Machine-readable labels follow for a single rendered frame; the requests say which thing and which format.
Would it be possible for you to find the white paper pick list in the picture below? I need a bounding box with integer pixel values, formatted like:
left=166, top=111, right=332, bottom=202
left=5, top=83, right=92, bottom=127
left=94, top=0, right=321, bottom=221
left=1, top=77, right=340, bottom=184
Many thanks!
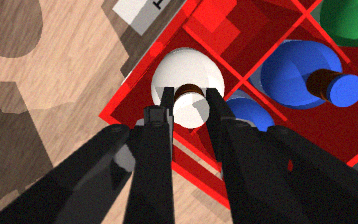
left=113, top=0, right=171, bottom=36

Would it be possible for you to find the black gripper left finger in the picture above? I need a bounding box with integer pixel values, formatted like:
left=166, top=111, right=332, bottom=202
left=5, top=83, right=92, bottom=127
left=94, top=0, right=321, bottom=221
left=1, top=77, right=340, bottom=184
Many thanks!
left=0, top=87, right=175, bottom=224

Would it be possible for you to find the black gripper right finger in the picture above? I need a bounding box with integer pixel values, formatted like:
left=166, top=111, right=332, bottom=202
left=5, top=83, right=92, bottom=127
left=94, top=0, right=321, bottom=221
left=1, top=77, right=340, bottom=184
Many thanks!
left=205, top=87, right=358, bottom=224

